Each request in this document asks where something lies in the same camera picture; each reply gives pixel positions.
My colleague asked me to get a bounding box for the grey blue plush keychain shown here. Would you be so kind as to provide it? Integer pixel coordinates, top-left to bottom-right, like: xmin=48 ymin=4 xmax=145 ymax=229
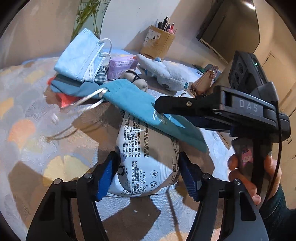
xmin=135 ymin=54 xmax=190 ymax=92

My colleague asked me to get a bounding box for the plaid packaged face mask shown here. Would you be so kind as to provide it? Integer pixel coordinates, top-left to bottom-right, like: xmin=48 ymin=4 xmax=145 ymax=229
xmin=107 ymin=113 xmax=180 ymax=197

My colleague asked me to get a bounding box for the teal drawstring pouch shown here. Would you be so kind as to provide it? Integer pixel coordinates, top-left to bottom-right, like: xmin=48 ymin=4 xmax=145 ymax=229
xmin=61 ymin=79 xmax=209 ymax=153

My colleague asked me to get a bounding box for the red soft object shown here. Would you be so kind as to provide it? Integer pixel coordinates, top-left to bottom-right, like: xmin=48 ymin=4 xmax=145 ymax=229
xmin=47 ymin=75 xmax=81 ymax=108

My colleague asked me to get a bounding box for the purple wet wipes pack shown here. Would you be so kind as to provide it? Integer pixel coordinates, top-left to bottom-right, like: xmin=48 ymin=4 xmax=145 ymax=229
xmin=107 ymin=55 xmax=138 ymax=80

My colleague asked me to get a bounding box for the checkered scrunchie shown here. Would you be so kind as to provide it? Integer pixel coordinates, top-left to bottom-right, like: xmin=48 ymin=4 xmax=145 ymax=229
xmin=94 ymin=66 xmax=108 ymax=83

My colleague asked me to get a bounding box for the light blue surgical mask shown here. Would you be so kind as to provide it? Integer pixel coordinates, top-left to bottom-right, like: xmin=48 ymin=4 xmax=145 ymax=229
xmin=54 ymin=28 xmax=112 ymax=82

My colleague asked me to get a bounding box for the blue fabric pouch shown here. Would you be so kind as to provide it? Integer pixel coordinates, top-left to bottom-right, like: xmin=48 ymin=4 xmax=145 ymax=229
xmin=50 ymin=74 xmax=106 ymax=98

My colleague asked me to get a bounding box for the person's right hand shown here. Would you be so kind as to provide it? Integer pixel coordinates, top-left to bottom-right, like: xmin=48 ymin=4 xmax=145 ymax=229
xmin=227 ymin=153 xmax=283 ymax=205

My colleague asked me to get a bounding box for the patterned table cloth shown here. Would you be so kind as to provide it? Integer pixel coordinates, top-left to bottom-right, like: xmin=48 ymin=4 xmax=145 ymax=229
xmin=0 ymin=48 xmax=236 ymax=241

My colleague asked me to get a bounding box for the cardboard pen holder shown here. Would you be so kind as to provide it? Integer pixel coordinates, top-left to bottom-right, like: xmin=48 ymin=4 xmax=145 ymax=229
xmin=140 ymin=26 xmax=175 ymax=61

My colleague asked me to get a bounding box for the glass vase with stems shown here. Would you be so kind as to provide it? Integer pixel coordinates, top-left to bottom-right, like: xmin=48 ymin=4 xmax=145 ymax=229
xmin=71 ymin=0 xmax=110 ymax=41

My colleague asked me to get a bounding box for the beige mini bag keychain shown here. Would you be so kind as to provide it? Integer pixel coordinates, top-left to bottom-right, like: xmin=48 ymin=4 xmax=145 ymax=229
xmin=189 ymin=66 xmax=219 ymax=96

